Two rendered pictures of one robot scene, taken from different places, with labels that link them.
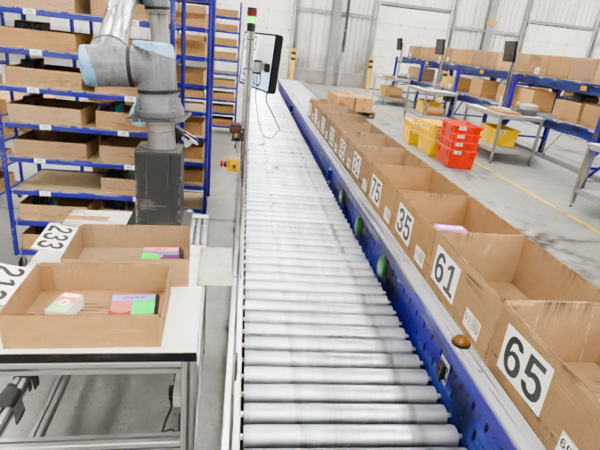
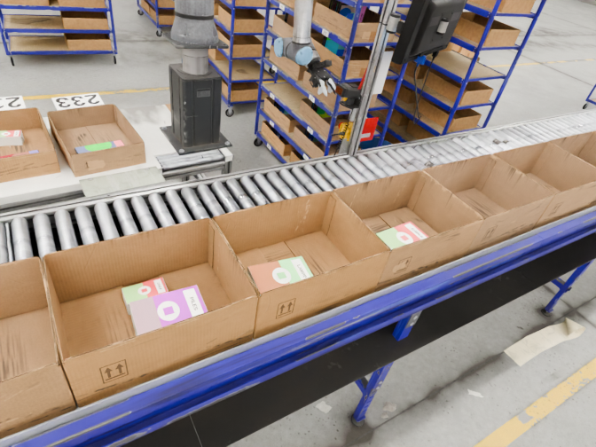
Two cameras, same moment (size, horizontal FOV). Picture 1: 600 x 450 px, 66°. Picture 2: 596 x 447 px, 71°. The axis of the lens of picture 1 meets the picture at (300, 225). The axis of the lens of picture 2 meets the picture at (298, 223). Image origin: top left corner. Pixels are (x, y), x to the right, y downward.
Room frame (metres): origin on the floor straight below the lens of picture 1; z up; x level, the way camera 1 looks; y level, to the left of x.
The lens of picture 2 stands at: (1.49, -1.19, 1.76)
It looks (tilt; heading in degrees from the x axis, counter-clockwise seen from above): 39 degrees down; 61
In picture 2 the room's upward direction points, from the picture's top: 11 degrees clockwise
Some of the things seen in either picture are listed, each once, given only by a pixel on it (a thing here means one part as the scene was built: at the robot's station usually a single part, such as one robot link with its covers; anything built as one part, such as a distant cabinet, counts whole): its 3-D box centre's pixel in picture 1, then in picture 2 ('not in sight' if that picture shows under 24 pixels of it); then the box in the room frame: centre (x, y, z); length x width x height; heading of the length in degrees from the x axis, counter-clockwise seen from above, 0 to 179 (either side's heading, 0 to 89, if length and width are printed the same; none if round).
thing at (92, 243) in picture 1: (132, 254); (96, 137); (1.42, 0.56, 0.80); 0.38 x 0.28 x 0.10; 104
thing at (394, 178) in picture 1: (413, 196); (296, 255); (1.91, -0.47, 0.96); 0.39 x 0.29 x 0.17; 8
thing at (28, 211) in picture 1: (62, 204); (293, 112); (2.79, 1.54, 0.39); 0.40 x 0.30 x 0.10; 99
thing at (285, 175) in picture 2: (294, 212); (310, 203); (2.22, 0.04, 0.72); 0.52 x 0.05 x 0.05; 98
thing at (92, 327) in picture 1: (95, 302); (8, 143); (1.11, 0.54, 0.80); 0.38 x 0.28 x 0.10; 102
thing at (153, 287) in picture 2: not in sight; (145, 295); (1.51, -0.46, 0.91); 0.10 x 0.06 x 0.05; 8
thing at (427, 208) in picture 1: (450, 233); (152, 300); (1.52, -0.52, 0.96); 0.39 x 0.29 x 0.17; 8
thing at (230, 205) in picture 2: (301, 237); (239, 220); (1.90, -0.01, 0.72); 0.52 x 0.05 x 0.05; 98
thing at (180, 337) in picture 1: (120, 266); (102, 144); (1.44, 0.61, 0.74); 1.00 x 0.58 x 0.03; 11
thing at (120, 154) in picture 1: (139, 150); (339, 88); (2.85, 1.06, 0.79); 0.40 x 0.30 x 0.10; 99
